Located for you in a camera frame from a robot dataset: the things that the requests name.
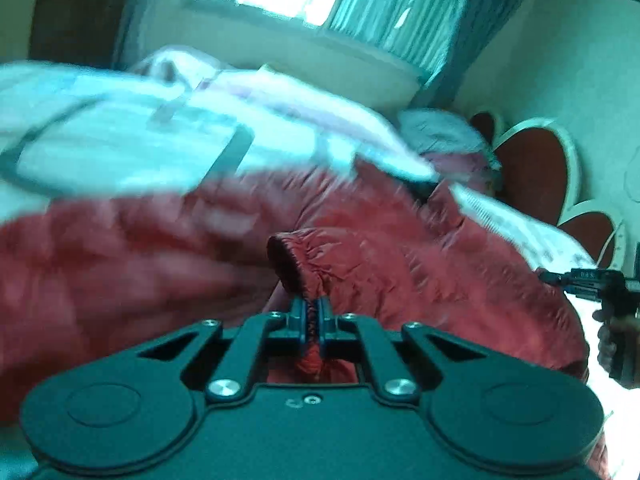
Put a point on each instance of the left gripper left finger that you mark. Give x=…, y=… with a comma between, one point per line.
x=245, y=361

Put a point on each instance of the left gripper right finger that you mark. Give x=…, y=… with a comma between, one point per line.
x=363, y=341

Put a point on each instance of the red puffer jacket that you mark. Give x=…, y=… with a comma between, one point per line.
x=115, y=313

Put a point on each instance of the person's right hand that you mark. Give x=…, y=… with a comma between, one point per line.
x=611, y=328

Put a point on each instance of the red heart-shaped headboard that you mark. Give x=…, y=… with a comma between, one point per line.
x=542, y=177

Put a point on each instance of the folded grey pink bedding pile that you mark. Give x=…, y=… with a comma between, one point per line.
x=457, y=151

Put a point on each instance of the patterned white bed cover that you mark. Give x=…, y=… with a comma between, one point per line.
x=70, y=133

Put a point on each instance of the pink crumpled blanket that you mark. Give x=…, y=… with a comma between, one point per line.
x=266, y=86

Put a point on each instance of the teal curtain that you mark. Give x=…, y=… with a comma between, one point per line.
x=475, y=25

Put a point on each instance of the dark wooden wardrobe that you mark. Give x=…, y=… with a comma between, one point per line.
x=79, y=32

